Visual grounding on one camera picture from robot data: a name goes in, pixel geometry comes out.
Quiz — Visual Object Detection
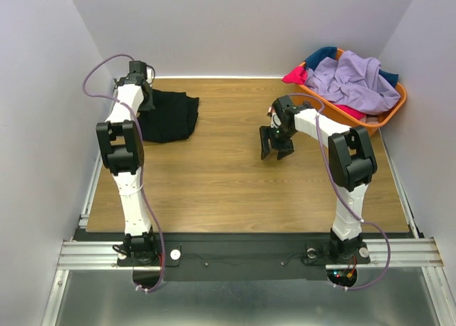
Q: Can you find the black t shirt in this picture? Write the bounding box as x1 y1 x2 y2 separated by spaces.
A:
138 89 200 143

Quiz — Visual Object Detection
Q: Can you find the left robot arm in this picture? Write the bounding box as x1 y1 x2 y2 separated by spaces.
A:
95 61 160 265

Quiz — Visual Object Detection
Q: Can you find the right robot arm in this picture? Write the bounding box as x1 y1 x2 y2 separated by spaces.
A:
259 95 378 262

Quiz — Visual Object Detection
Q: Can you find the pink t shirt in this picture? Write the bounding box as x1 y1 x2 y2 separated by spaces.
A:
281 66 308 85

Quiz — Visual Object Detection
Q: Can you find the dark blue t shirt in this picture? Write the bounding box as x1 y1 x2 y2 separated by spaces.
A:
304 46 338 70

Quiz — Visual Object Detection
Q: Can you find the orange laundry basket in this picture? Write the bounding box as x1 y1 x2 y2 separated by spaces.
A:
294 48 408 136

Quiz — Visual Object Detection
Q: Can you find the lavender t shirt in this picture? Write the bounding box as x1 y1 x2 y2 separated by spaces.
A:
306 51 400 115

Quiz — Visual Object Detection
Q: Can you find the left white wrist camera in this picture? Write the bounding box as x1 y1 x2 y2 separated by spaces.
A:
146 65 156 84

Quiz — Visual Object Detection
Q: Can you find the right side aluminium rail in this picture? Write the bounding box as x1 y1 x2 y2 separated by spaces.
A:
379 130 424 238

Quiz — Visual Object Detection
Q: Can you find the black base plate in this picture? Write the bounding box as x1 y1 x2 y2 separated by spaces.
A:
113 233 370 282

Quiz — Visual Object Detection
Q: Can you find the aluminium frame rail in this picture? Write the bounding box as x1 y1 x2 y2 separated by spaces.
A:
57 238 443 271

